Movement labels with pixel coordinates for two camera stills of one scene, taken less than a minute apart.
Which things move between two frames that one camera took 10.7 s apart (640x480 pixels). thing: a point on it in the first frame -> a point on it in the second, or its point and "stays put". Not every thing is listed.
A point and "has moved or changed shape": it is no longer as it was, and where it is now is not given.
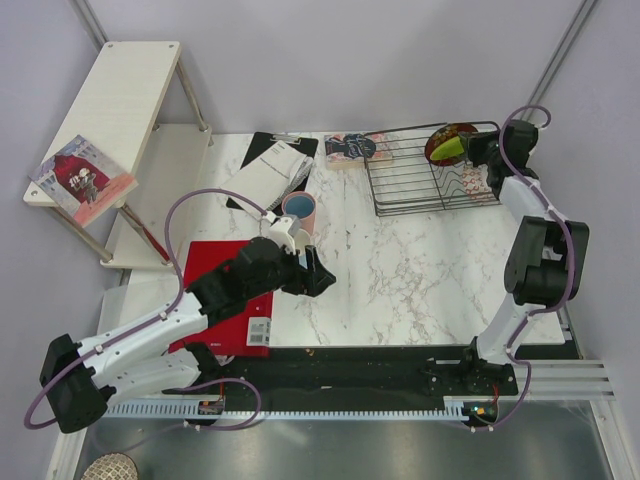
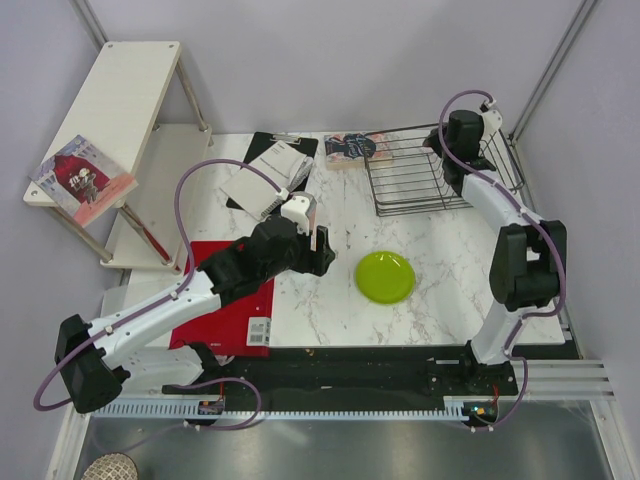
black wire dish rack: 404,181 stays put
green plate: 450,148 has moved or changed shape
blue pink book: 359,151 stays put
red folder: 242,332 stays put
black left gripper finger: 317,276 -> 324,255
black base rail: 468,378 stays put
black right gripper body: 482,148 -> 434,141
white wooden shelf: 138,108 stays put
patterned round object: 111,466 stays put
